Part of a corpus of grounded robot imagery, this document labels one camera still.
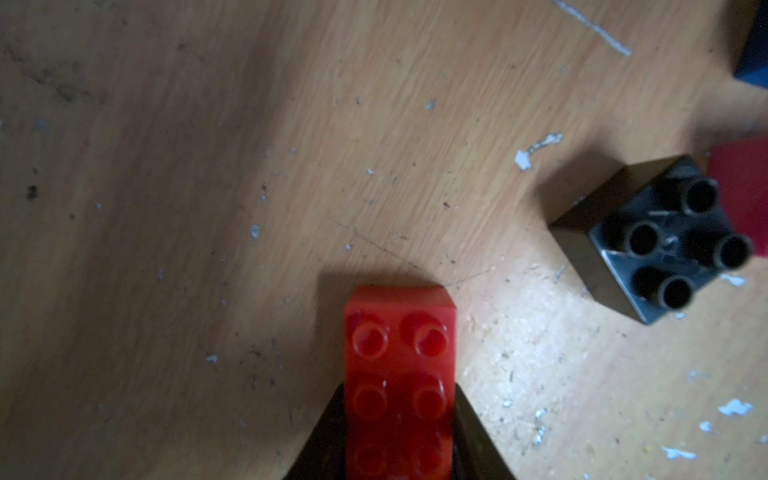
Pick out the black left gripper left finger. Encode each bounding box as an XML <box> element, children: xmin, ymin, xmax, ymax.
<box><xmin>284</xmin><ymin>384</ymin><xmax>346</xmax><ymax>480</ymax></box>

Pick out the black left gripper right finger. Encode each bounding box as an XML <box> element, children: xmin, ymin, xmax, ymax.
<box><xmin>452</xmin><ymin>384</ymin><xmax>516</xmax><ymax>480</ymax></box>

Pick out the red lego brick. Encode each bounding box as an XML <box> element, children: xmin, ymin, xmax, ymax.
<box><xmin>344</xmin><ymin>286</ymin><xmax>458</xmax><ymax>479</ymax></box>

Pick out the black 2x2 lego brick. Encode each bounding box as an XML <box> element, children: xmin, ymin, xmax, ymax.
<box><xmin>549</xmin><ymin>155</ymin><xmax>754</xmax><ymax>325</ymax></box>

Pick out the pink lego brick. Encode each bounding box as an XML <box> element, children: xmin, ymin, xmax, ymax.
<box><xmin>708</xmin><ymin>136</ymin><xmax>767</xmax><ymax>258</ymax></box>

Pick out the dark blue lego brick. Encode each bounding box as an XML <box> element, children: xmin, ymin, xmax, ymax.
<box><xmin>734</xmin><ymin>0</ymin><xmax>767</xmax><ymax>89</ymax></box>

